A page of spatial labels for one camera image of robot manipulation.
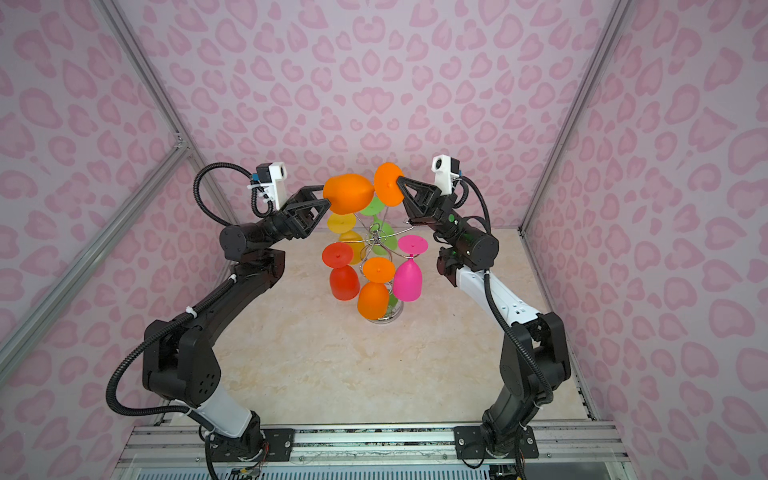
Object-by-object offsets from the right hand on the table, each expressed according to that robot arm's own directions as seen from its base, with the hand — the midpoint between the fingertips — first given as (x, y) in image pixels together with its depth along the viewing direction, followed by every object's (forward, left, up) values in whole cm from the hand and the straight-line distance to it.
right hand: (398, 193), depth 51 cm
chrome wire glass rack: (+5, +1, -53) cm, 53 cm away
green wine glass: (+10, +4, -22) cm, 25 cm away
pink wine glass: (+3, -2, -29) cm, 29 cm away
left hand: (+3, +12, -4) cm, 13 cm away
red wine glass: (+3, +15, -31) cm, 34 cm away
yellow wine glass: (+14, +15, -21) cm, 30 cm away
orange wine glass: (-2, +7, -31) cm, 32 cm away
